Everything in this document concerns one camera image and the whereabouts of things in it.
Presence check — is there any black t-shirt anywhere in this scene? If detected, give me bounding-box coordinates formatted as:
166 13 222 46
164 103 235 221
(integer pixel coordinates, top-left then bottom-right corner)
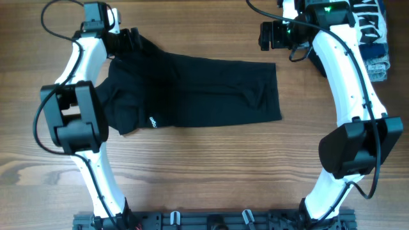
96 29 282 135

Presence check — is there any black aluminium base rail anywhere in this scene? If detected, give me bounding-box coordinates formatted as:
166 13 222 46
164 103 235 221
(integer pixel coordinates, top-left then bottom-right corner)
72 210 358 230

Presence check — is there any navy blue folded garment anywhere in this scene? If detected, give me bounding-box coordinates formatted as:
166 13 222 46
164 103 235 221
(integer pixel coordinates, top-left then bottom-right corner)
359 43 389 61

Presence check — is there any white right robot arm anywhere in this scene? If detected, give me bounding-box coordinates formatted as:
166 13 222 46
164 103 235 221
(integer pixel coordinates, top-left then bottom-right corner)
259 1 403 229

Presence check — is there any grey folded garment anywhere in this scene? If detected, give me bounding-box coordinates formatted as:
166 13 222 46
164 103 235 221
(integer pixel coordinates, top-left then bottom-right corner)
364 54 390 82

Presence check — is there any white printed folded shirt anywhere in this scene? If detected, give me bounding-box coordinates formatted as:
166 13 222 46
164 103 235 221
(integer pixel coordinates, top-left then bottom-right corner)
349 0 387 45

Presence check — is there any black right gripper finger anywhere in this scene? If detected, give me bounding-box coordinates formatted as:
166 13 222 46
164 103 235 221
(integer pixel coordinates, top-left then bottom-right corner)
260 22 272 35
258 33 270 51

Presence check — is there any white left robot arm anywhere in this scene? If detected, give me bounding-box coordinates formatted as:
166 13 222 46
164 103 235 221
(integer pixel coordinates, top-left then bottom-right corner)
33 1 142 229

